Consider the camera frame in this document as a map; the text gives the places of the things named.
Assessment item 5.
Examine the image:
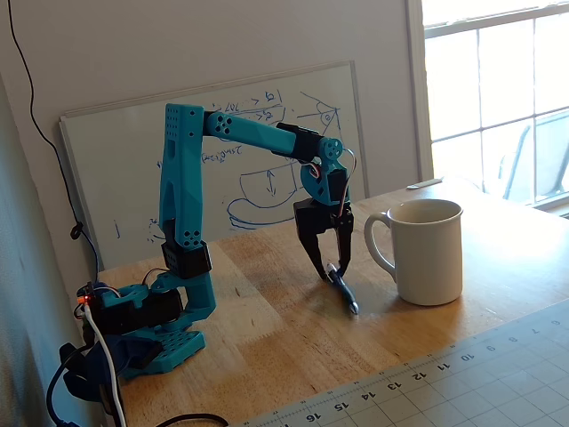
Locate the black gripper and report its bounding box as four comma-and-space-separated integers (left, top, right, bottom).
293, 197, 356, 281

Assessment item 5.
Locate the dark blue pen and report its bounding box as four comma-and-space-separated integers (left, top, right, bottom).
325, 262, 361, 317

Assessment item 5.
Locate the white ceramic mug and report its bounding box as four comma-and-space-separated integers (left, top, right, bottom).
363, 197, 465, 308

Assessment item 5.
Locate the white flat strip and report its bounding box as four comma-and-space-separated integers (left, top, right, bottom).
407, 177, 445, 190

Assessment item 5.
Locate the grey gridded cutting mat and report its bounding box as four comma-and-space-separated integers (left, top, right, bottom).
238, 298, 569, 427

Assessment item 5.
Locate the whiteboard with blue writing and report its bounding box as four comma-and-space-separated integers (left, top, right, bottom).
58, 59, 370, 273

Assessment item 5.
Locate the dark blue table clamp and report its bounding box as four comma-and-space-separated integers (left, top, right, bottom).
59, 334, 164, 402

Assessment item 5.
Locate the outdoor chair behind window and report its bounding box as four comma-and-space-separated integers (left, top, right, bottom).
496, 108, 569, 206

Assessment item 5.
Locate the white window frame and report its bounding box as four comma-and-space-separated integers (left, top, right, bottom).
405, 0, 569, 220

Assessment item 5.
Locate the thin black cable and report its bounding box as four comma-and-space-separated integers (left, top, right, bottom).
152, 413, 230, 427

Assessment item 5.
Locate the white usb cable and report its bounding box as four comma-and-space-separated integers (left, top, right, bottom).
83, 305, 129, 427

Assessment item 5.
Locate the black wall cable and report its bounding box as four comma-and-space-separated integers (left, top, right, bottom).
7, 0, 102, 273

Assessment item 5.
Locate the dark blue power cable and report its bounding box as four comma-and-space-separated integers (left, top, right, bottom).
45, 344, 91, 427

